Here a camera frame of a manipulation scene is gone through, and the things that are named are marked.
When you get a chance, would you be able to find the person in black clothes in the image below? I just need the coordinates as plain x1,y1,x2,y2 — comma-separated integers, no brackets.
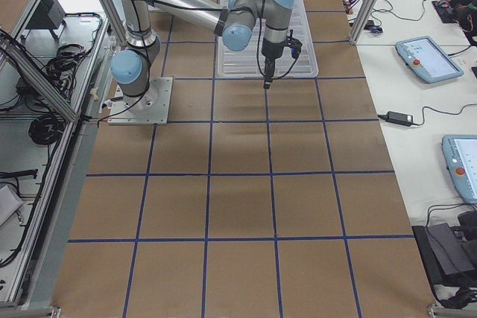
449,0,476,42

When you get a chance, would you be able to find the grey box on shelf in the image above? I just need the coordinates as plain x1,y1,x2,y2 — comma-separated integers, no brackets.
25,0,66,39

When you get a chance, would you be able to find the black laptop bottom right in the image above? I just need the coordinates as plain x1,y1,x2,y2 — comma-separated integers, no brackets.
412,223,476,287

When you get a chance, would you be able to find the lower blue teach pendant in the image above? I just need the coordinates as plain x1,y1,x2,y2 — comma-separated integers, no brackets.
442,135,476,204

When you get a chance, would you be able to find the upper blue teach pendant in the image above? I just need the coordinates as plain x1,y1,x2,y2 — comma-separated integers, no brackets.
395,36,464,83

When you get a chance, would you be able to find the coiled black cable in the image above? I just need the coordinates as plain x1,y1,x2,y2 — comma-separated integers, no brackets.
28,111,64,147

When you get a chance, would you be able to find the clear plastic box lid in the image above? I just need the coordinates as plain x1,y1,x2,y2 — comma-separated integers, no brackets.
215,0,320,80

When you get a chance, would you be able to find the blue teach pendant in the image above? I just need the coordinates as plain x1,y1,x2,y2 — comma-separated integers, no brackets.
395,36,464,83
442,135,476,204

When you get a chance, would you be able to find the black power adapter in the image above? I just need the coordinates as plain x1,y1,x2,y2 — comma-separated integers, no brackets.
385,111,414,127

